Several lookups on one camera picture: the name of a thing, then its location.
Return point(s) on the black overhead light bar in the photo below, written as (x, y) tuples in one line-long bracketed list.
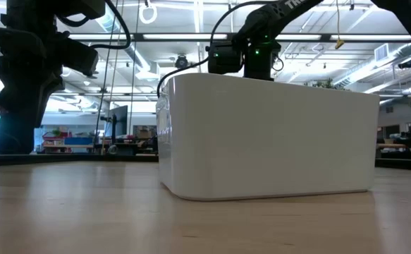
[(184, 37)]

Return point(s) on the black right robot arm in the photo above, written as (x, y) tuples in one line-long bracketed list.
[(282, 10)]

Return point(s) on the background workbench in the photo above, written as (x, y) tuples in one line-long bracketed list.
[(402, 145)]

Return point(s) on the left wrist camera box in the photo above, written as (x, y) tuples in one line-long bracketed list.
[(81, 56)]

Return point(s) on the round black ceiling camera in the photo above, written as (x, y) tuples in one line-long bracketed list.
[(181, 62)]

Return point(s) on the white plastic basket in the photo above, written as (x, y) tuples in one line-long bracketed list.
[(268, 141)]

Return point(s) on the potted plant in striped pot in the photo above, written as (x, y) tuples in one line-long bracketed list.
[(326, 84)]

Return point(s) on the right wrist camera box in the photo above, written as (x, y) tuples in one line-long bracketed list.
[(224, 58)]

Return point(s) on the blue storage bin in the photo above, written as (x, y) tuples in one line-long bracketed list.
[(78, 141)]

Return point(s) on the black monitor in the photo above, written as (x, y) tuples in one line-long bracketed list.
[(120, 121)]

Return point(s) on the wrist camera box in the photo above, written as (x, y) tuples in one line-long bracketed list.
[(81, 56), (224, 58)]

